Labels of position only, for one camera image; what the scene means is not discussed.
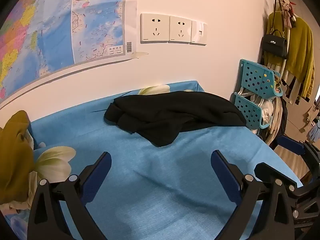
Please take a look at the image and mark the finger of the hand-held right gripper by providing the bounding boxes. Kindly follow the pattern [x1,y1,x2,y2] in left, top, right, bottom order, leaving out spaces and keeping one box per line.
[276,135,318,166]
[254,162,304,198]

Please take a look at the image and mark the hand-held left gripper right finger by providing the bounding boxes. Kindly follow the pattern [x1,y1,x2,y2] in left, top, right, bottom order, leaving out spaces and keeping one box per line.
[211,150,297,240]

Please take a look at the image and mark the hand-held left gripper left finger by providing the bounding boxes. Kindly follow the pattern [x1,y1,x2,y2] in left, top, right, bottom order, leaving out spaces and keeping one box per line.
[27,151,112,240]

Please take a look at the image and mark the black coat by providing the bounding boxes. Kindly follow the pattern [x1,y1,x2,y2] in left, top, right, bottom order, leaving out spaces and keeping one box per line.
[104,91,247,147]

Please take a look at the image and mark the beige hanging garment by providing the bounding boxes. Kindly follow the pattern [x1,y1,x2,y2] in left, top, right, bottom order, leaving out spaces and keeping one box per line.
[260,97,288,146]

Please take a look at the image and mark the light blue garment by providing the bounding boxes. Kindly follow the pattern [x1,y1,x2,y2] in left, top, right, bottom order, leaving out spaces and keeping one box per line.
[307,120,320,141]

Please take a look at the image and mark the beige jacket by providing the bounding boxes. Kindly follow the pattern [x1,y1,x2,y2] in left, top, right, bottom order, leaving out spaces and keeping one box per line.
[299,102,320,131]

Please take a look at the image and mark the blue floral bed sheet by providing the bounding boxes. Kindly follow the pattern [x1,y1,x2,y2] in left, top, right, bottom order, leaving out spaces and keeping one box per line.
[5,80,303,240]

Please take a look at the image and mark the teal perforated plastic basket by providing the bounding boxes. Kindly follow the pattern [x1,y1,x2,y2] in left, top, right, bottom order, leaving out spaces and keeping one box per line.
[237,59,283,98]
[234,92,272,130]

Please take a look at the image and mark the beige brown pleated skirt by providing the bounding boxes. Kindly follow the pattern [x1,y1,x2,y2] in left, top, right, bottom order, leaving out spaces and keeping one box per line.
[265,62,310,105]

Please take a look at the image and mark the mustard yellow garment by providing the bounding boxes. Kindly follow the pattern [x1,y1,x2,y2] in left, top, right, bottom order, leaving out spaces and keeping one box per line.
[0,110,35,204]

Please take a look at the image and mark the olive yellow hanging sweater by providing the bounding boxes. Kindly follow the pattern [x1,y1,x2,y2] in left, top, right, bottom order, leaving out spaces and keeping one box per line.
[262,11,316,99]

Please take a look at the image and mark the black handbag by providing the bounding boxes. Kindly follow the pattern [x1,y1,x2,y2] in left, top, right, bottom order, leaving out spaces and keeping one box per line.
[260,0,289,60]

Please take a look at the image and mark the white coat rack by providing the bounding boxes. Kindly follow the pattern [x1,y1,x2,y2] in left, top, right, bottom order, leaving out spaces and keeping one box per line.
[274,0,298,75]

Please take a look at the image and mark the pink plush toy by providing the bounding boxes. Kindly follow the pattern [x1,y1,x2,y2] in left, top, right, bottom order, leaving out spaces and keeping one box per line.
[280,0,297,28]

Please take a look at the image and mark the white wall data socket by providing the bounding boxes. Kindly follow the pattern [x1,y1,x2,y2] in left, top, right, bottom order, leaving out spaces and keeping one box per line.
[190,20,208,46]

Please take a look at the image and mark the colourful wall map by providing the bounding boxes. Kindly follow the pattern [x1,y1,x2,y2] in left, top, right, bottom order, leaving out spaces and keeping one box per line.
[0,0,149,110]

